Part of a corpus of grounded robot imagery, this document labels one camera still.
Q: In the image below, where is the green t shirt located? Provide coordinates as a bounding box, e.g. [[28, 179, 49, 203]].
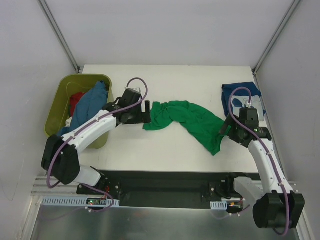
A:
[[143, 100, 226, 156]]

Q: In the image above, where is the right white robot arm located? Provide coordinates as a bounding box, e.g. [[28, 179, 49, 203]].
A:
[[219, 108, 305, 232]]

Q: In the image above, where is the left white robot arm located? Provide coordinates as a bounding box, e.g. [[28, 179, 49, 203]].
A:
[[41, 88, 151, 195]]

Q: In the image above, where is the folded navy printed t shirt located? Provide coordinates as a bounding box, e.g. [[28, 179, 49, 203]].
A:
[[221, 82, 266, 122]]

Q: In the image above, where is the teal blue t shirt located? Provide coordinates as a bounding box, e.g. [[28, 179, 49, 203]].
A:
[[56, 81, 108, 137]]

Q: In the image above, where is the red t shirt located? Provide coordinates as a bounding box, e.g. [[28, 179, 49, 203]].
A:
[[68, 92, 85, 117]]

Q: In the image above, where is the white garment in bin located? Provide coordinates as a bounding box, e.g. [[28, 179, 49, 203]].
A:
[[65, 117, 72, 127]]

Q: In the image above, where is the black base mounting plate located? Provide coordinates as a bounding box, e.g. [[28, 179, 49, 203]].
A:
[[76, 168, 253, 208]]

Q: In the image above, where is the olive green plastic bin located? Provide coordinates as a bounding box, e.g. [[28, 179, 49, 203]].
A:
[[44, 74, 114, 137]]

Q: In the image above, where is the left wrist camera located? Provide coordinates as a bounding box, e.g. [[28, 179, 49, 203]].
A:
[[125, 86, 142, 94]]

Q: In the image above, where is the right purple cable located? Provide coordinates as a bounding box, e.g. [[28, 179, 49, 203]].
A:
[[211, 86, 293, 236]]

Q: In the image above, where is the purple cable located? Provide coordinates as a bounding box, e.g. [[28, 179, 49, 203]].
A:
[[46, 77, 151, 214], [211, 86, 293, 236]]

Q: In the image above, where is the right slotted cable duct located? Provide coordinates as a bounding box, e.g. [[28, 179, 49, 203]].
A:
[[210, 200, 228, 211]]

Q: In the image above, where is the slotted cable duct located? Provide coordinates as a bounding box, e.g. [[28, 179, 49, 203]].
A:
[[210, 200, 228, 211], [42, 196, 120, 208]]

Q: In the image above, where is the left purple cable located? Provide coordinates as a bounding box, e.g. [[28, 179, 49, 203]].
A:
[[46, 77, 151, 214]]

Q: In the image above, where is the aluminium extrusion rail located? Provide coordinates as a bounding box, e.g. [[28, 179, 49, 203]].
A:
[[30, 175, 302, 203]]

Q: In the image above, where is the left slotted cable duct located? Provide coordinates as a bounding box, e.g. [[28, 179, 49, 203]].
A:
[[42, 196, 120, 208]]

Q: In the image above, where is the right frame post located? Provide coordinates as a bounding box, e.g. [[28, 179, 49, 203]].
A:
[[252, 0, 303, 76]]

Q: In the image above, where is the frame post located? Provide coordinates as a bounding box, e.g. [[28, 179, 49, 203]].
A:
[[37, 0, 81, 74], [252, 0, 303, 76]]

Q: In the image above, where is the left frame post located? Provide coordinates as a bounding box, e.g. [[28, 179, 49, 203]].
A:
[[37, 0, 81, 74]]

